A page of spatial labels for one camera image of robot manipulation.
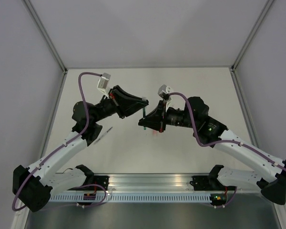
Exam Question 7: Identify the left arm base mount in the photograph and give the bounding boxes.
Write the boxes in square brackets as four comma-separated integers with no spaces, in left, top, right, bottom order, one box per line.
[76,165,110,192]

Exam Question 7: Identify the aluminium frame post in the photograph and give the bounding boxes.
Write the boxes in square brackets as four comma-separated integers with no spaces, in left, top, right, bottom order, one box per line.
[22,0,67,74]
[230,0,275,72]

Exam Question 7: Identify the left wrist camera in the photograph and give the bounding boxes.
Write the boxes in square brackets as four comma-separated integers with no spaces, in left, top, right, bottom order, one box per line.
[97,73,111,97]

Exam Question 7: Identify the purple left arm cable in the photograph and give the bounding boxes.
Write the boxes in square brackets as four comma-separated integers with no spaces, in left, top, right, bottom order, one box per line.
[11,72,108,211]

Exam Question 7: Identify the green gel pen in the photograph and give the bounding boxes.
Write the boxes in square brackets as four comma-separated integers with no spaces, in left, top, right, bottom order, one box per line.
[143,107,146,130]

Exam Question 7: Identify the right aluminium frame post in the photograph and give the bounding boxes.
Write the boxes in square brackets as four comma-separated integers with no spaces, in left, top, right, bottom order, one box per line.
[230,0,275,72]

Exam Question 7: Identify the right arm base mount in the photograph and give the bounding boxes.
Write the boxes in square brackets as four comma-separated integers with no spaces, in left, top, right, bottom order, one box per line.
[189,175,236,192]

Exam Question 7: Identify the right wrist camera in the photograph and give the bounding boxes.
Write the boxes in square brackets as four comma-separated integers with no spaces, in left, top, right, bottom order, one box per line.
[158,84,174,105]

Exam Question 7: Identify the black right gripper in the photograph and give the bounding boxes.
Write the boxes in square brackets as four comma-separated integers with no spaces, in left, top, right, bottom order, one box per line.
[139,99,198,132]

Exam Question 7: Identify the left aluminium frame post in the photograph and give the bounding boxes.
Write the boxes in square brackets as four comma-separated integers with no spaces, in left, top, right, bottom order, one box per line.
[22,0,67,74]

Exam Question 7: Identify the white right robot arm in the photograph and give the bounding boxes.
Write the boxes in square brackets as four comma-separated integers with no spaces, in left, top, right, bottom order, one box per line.
[138,96,286,205]

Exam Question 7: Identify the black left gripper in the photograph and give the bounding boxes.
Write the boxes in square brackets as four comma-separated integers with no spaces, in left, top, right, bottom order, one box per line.
[92,85,149,123]

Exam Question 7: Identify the white slotted cable duct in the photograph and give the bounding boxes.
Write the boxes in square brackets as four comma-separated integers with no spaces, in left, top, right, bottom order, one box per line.
[50,192,211,203]

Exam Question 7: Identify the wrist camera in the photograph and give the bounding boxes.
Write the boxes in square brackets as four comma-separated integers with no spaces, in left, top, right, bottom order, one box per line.
[97,73,111,97]
[158,84,174,105]

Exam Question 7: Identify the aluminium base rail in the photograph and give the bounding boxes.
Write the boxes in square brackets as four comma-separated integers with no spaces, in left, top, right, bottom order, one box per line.
[96,173,208,193]

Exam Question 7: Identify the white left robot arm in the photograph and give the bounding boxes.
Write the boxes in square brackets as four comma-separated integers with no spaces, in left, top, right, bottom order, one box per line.
[12,85,149,212]

